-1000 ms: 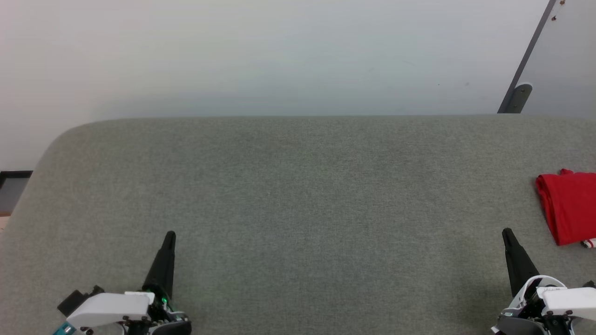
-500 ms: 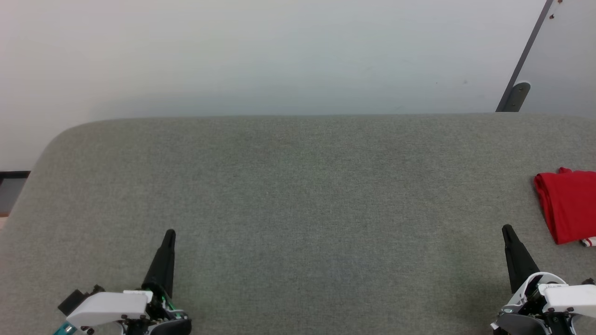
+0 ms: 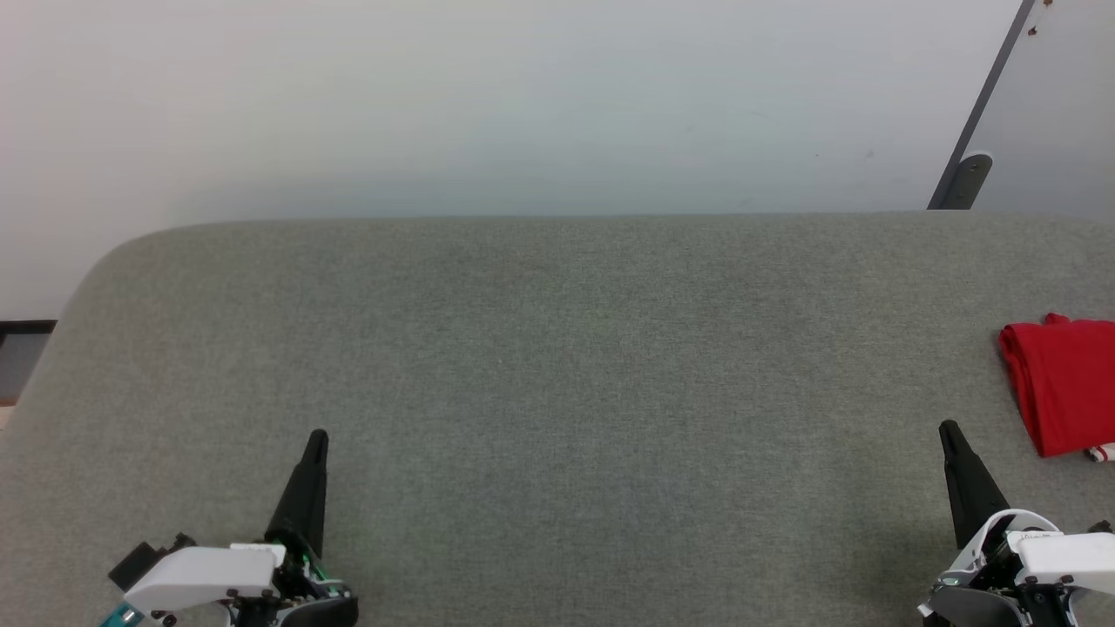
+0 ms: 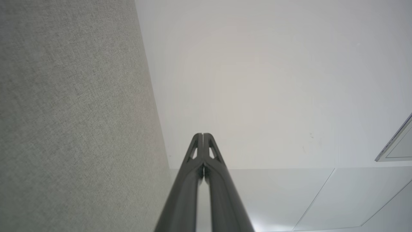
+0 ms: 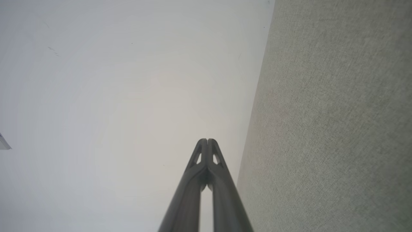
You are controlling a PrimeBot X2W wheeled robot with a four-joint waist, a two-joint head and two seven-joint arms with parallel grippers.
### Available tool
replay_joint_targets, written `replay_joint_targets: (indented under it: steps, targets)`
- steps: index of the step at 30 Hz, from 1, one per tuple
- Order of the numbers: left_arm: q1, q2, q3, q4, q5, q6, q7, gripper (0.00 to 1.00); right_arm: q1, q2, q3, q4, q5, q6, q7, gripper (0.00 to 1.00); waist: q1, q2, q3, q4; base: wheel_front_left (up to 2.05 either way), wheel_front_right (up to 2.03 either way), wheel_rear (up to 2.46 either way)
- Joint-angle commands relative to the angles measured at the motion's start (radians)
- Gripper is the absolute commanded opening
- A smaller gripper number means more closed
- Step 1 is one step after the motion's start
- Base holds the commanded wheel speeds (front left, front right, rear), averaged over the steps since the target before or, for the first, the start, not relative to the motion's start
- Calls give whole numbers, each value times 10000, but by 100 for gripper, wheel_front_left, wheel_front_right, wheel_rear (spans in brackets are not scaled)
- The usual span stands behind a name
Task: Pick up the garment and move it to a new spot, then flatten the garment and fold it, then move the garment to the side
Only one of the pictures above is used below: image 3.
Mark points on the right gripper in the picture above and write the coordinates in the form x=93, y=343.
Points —
x=1045, y=566

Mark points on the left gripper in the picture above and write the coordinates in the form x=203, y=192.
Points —
x=205, y=570

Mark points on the red and white jersey garment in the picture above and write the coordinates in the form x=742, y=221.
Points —
x=1067, y=383

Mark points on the dark baseboard strip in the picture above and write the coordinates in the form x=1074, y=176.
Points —
x=26, y=329

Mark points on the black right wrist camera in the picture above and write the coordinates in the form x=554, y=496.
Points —
x=1102, y=527

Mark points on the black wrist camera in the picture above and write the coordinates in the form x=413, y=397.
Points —
x=1102, y=527
x=135, y=564

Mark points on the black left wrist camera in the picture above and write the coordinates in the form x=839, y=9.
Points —
x=135, y=564

